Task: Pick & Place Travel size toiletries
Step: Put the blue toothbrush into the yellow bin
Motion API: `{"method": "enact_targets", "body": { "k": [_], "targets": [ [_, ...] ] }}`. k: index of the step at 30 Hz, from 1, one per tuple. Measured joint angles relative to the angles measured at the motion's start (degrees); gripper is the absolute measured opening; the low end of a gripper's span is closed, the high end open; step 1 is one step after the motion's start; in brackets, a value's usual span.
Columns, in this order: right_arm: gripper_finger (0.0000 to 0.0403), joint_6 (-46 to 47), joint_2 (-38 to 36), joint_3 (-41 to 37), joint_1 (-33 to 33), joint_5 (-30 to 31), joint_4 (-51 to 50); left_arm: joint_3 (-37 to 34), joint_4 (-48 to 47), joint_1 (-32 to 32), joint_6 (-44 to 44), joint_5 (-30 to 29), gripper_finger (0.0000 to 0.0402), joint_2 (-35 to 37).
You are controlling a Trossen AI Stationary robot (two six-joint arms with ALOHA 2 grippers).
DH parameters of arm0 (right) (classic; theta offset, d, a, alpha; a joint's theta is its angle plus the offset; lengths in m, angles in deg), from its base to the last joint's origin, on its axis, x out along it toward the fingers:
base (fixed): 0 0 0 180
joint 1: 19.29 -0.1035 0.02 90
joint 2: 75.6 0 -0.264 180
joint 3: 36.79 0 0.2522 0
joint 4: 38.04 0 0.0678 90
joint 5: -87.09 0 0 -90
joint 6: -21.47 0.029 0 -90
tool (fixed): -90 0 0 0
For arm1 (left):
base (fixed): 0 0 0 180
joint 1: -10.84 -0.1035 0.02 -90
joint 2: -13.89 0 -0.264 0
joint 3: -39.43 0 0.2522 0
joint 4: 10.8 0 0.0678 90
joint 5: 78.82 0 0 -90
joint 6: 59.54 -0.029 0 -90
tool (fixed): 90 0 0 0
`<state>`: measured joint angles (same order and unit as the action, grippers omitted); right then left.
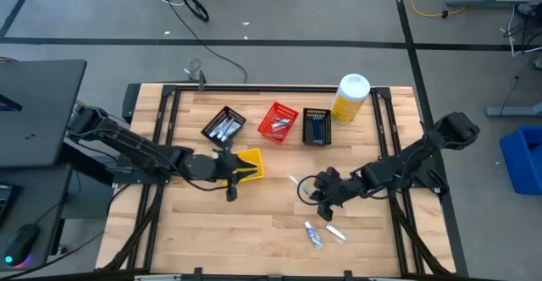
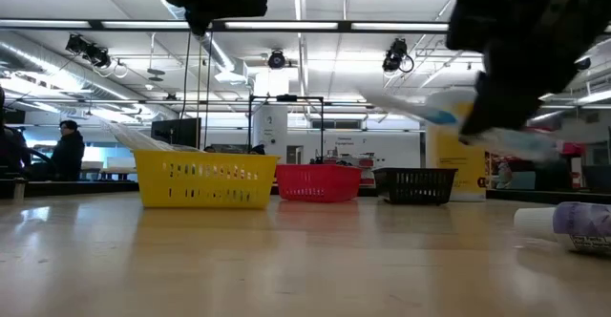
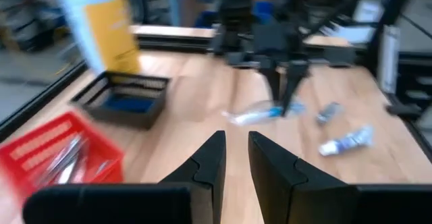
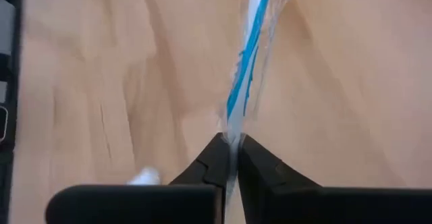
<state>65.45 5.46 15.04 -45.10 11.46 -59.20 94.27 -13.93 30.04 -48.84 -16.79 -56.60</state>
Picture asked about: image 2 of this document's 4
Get black plastic basket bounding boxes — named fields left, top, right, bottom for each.
left=371, top=166, right=458, bottom=206

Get clear bags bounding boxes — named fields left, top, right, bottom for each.
left=107, top=120, right=201, bottom=154

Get red storage bin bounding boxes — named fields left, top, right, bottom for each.
left=562, top=140, right=587, bottom=156

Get yellow plastic basket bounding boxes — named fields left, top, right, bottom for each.
left=132, top=149, right=281, bottom=210

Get blue white toothbrush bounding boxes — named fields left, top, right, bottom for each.
left=360, top=90, right=562, bottom=164

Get yellow wipes canister white lid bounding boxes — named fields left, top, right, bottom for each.
left=424, top=89, right=487, bottom=202

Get red plastic basket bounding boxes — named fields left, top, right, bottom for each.
left=275, top=163, right=364, bottom=202

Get silver ceiling duct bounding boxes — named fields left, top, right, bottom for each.
left=200, top=32, right=240, bottom=77
left=0, top=30, right=180, bottom=120

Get black aluminium rig frame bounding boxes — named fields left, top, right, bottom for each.
left=0, top=18, right=611, bottom=209

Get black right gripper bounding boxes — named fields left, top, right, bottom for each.
left=447, top=0, right=579, bottom=137

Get black monitor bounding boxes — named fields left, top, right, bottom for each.
left=151, top=117, right=202, bottom=153

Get blue storage bin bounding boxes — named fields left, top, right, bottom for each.
left=580, top=164, right=611, bottom=195

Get black frame stand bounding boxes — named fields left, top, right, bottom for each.
left=246, top=94, right=326, bottom=164

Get black ceiling camera cluster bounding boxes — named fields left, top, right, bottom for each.
left=65, top=33, right=112, bottom=69

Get black overhead camera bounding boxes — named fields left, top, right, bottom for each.
left=266, top=49, right=287, bottom=71
left=381, top=37, right=415, bottom=74

